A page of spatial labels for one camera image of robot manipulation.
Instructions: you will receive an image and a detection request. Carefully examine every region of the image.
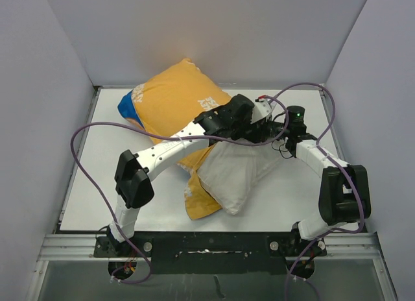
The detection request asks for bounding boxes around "blue yellow Mickey pillowcase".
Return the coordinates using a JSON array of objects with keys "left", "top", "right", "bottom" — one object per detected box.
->
[{"left": 117, "top": 58, "right": 231, "bottom": 220}]

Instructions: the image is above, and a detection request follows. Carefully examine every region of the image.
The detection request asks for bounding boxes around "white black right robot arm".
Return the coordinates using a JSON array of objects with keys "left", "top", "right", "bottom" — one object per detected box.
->
[{"left": 265, "top": 106, "right": 372, "bottom": 255}]

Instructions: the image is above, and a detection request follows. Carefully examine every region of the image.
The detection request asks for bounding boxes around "white pillow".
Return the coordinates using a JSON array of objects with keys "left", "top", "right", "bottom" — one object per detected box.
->
[{"left": 197, "top": 142, "right": 282, "bottom": 215}]

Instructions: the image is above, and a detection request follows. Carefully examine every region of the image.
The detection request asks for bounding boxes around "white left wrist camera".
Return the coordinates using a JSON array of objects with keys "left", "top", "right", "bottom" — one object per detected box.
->
[{"left": 251, "top": 97, "right": 272, "bottom": 124}]

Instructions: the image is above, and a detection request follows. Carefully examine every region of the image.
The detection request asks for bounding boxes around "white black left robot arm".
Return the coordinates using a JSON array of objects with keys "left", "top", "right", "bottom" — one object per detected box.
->
[{"left": 108, "top": 94, "right": 271, "bottom": 256}]

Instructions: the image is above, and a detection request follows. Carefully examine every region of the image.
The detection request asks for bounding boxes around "aluminium frame rail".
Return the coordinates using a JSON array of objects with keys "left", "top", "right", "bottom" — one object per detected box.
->
[{"left": 35, "top": 233, "right": 397, "bottom": 300}]

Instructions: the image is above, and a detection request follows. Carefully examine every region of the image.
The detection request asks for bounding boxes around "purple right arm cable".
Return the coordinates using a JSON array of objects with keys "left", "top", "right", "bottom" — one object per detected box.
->
[{"left": 270, "top": 82, "right": 364, "bottom": 301}]

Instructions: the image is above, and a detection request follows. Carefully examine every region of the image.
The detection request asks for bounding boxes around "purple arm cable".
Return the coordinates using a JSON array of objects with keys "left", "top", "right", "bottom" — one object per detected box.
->
[
  {"left": 69, "top": 96, "right": 290, "bottom": 285},
  {"left": 270, "top": 82, "right": 364, "bottom": 301}
]

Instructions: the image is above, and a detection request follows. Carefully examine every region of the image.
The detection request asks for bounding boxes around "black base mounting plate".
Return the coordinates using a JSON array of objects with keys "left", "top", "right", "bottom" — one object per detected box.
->
[{"left": 93, "top": 229, "right": 327, "bottom": 279}]

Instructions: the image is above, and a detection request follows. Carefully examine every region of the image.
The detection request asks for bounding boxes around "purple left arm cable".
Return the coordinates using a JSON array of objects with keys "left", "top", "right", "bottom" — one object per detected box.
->
[{"left": 69, "top": 96, "right": 290, "bottom": 285}]

